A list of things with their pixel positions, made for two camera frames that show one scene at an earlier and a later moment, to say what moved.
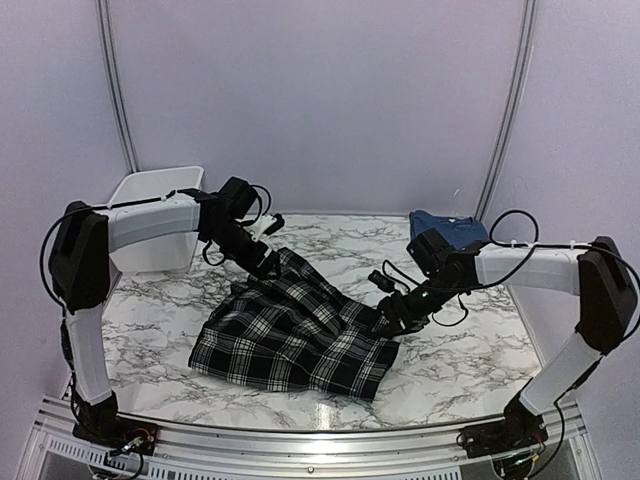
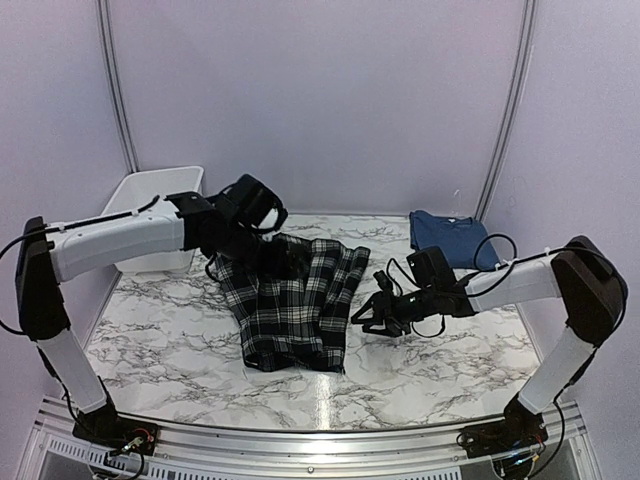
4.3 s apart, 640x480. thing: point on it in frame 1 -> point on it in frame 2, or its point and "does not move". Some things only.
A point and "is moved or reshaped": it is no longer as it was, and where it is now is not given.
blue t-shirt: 459,232 does not move
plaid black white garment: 296,330 is moved or reshaped
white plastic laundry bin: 151,228 does not move
